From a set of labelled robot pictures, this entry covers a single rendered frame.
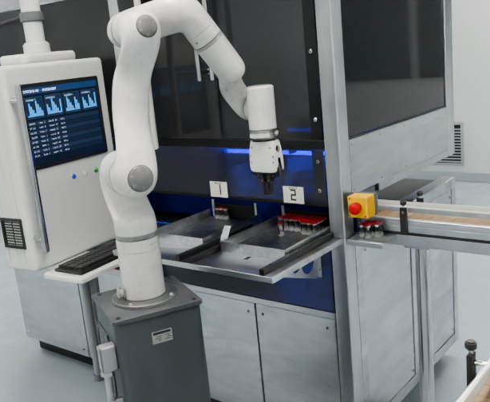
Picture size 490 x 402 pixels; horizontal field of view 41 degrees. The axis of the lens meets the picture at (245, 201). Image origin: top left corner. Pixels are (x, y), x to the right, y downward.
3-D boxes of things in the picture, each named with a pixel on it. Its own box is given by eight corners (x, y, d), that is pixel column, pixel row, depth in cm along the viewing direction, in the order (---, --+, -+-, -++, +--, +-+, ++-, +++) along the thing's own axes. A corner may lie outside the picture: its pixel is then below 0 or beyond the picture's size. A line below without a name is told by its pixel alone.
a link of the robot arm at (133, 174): (142, 192, 189) (162, 201, 175) (100, 192, 183) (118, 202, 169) (148, 13, 181) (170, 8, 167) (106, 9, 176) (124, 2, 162)
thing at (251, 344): (156, 290, 440) (139, 162, 420) (459, 355, 314) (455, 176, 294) (28, 351, 365) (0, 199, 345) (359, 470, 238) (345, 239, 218)
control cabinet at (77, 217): (96, 231, 290) (69, 51, 273) (128, 234, 280) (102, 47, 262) (2, 269, 249) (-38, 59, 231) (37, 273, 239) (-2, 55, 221)
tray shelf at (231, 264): (202, 220, 268) (201, 215, 268) (353, 237, 225) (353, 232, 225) (112, 254, 232) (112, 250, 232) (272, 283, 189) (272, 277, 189)
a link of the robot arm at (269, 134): (283, 126, 199) (284, 136, 200) (259, 126, 204) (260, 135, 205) (267, 131, 192) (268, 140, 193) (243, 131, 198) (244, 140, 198)
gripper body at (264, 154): (284, 133, 199) (287, 169, 201) (257, 133, 205) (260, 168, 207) (270, 137, 193) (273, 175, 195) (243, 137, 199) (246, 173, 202)
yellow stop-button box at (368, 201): (358, 211, 220) (357, 191, 218) (377, 213, 216) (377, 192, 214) (347, 217, 214) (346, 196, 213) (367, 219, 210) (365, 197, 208)
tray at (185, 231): (210, 216, 265) (209, 208, 264) (262, 222, 249) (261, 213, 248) (150, 240, 239) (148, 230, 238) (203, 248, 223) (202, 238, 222)
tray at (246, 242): (279, 224, 244) (278, 214, 243) (340, 230, 228) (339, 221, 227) (221, 250, 218) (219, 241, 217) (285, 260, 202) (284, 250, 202)
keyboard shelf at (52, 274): (112, 242, 280) (111, 236, 279) (163, 246, 265) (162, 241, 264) (29, 277, 243) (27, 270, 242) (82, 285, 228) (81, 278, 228)
